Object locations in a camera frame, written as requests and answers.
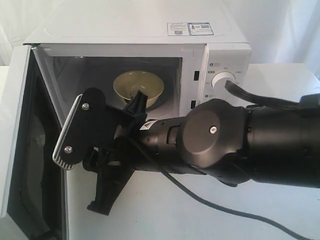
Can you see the white microwave door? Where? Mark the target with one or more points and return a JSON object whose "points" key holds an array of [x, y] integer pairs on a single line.
{"points": [[32, 186]]}

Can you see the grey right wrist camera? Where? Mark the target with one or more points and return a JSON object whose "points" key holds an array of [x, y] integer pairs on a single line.
{"points": [[79, 128]]}

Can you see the left warning label sticker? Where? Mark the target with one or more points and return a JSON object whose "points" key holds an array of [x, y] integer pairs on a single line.
{"points": [[177, 29]]}

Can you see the warning label sticker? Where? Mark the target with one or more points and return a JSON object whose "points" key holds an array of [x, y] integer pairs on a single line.
{"points": [[177, 29], [200, 29]]}

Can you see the white microwave oven body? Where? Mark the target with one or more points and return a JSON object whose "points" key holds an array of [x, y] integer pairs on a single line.
{"points": [[79, 49]]}

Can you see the cream ceramic bowl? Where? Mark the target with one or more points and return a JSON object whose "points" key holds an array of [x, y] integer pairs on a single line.
{"points": [[127, 85]]}

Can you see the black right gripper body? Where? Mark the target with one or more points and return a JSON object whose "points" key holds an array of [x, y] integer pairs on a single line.
{"points": [[109, 129]]}

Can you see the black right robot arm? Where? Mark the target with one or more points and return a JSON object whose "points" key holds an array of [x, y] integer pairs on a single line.
{"points": [[272, 141]]}

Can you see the upper white control knob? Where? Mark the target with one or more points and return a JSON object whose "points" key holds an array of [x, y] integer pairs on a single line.
{"points": [[219, 80]]}

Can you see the right warning label sticker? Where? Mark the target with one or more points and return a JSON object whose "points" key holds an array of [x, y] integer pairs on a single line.
{"points": [[200, 29]]}

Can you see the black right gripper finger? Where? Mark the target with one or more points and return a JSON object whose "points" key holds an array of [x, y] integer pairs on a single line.
{"points": [[111, 179], [136, 102]]}

